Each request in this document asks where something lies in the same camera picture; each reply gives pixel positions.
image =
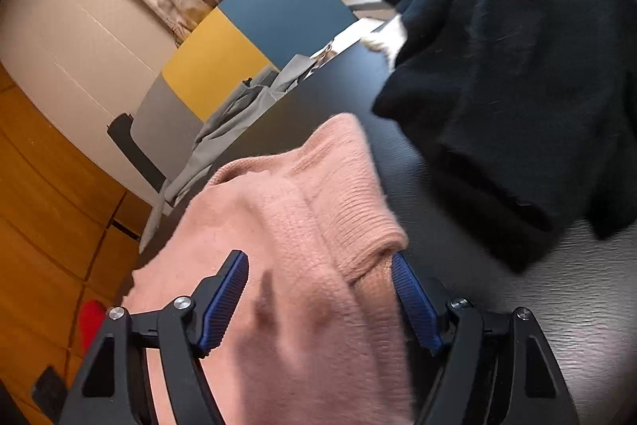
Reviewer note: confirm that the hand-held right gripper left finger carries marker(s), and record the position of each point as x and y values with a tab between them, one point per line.
226	295

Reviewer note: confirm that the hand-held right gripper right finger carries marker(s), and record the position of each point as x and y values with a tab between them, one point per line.
413	300

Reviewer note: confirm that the pink knit sweater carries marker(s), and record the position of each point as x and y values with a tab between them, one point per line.
298	231

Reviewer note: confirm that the red object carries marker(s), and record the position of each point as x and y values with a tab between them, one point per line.
92	320

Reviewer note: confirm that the grey garment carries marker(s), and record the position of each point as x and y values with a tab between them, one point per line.
234	121

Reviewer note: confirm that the wooden wardrobe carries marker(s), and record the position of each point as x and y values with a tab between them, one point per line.
50	206

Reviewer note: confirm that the dark grey pad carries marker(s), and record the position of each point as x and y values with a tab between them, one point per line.
50	392

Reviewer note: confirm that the black fuzzy sweater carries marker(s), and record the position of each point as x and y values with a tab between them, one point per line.
512	81

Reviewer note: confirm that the cream fuzzy garment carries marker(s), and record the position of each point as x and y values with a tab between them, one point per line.
388	41

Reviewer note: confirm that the grey yellow blue chair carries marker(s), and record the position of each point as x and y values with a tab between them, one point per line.
278	7

